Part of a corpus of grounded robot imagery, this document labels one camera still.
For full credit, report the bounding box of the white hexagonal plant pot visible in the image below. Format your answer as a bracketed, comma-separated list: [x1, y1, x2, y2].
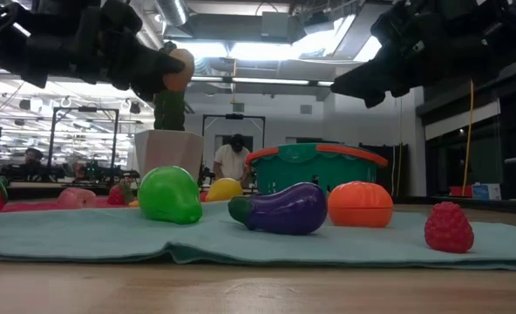
[133, 128, 205, 182]

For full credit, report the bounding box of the purple toy eggplant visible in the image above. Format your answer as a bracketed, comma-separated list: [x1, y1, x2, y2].
[227, 181, 329, 236]

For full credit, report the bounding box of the green toy pear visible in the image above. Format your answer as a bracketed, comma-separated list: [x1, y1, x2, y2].
[138, 165, 204, 226]

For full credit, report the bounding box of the tan toy potato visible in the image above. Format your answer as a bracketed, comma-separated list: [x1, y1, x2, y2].
[161, 47, 196, 93]

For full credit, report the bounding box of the red cloth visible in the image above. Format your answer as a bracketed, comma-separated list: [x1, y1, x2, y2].
[0, 190, 211, 214]

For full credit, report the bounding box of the standing person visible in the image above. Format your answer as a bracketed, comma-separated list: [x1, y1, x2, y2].
[213, 133, 253, 184]

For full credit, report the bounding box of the seated person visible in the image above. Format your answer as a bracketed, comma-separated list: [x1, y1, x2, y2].
[4, 147, 57, 182]

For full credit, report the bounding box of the pink toy apple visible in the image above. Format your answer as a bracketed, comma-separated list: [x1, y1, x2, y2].
[56, 187, 98, 210]

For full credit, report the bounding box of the small red toy strawberry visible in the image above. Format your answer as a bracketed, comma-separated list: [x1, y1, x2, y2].
[106, 182, 133, 207]

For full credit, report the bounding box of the yellow toy lemon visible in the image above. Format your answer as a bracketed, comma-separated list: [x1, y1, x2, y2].
[204, 177, 244, 203]

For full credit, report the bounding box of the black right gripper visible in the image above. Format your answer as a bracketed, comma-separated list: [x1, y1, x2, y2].
[329, 0, 503, 110]

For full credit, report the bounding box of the red bin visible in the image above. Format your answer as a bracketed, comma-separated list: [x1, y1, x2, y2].
[448, 185, 474, 198]

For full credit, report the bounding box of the orange toy orange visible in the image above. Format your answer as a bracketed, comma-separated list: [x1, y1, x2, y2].
[327, 181, 395, 229]

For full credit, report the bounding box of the teal basket with orange rim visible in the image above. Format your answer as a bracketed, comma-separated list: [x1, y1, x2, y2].
[244, 142, 390, 197]

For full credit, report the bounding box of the red toy raspberry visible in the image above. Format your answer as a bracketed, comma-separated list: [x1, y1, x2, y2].
[424, 201, 476, 255]

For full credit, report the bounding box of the yellow hanging cable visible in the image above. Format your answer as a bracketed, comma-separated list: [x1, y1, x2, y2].
[460, 78, 476, 197]

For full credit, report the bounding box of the light blue cloth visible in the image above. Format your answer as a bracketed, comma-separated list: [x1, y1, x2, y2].
[0, 200, 516, 271]

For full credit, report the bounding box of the blue box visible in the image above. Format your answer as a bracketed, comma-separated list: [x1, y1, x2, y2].
[471, 182, 502, 201]

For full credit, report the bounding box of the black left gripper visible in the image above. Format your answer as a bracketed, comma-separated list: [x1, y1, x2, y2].
[22, 0, 187, 103]

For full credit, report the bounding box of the silver ventilation duct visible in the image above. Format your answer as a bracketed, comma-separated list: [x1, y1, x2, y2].
[153, 0, 192, 28]

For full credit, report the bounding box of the black background station frame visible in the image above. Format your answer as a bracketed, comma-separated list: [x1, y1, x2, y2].
[201, 113, 267, 149]
[47, 106, 120, 175]

